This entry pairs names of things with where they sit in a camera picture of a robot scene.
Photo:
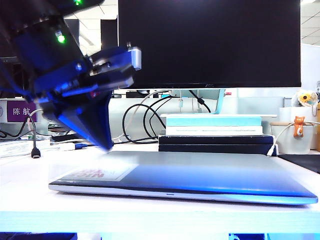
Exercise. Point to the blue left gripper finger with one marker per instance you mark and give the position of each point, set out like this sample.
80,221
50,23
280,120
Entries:
87,132
103,112

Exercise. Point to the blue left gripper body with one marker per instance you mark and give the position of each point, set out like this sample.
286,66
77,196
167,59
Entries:
100,72

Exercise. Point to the gray Dell laptop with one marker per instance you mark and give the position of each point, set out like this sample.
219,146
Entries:
200,170

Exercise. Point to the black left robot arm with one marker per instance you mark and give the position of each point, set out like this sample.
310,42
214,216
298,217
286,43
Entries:
32,37

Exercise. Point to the white adapter with blue connector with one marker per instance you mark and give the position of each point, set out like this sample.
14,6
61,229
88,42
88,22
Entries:
81,146

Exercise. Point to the flat black pouch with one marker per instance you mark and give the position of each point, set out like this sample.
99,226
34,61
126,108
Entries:
62,137

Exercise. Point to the narrow black monitor panel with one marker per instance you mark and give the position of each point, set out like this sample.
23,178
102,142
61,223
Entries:
108,32

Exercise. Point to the stack of printed papers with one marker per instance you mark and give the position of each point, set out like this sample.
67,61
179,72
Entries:
15,148

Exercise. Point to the purple name plate sign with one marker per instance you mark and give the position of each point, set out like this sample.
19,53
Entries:
15,111

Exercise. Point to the teal book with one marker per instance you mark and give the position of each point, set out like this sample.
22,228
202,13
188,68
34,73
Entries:
212,121

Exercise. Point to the white book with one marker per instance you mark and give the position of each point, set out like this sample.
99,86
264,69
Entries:
212,130

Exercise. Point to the pale teal monitor stand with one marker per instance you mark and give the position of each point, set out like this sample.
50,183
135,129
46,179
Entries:
215,102

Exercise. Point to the large black AOC monitor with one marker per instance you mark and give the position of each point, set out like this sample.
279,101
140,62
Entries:
210,37

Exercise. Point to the white paper roll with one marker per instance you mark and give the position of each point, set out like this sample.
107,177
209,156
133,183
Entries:
286,115

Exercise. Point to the white ceramic mug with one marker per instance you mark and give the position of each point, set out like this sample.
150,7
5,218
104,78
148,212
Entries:
285,142

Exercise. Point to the orange cat figurine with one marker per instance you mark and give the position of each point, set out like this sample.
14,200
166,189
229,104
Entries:
298,127

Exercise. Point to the sunflower plush toy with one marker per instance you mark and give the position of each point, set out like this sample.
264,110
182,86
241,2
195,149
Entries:
304,98

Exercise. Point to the black mouse pad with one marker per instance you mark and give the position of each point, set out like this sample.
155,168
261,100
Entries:
305,162

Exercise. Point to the yellow bottle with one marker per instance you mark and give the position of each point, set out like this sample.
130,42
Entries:
318,125

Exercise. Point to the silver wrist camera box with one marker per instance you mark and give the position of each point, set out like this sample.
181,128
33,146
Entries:
136,57

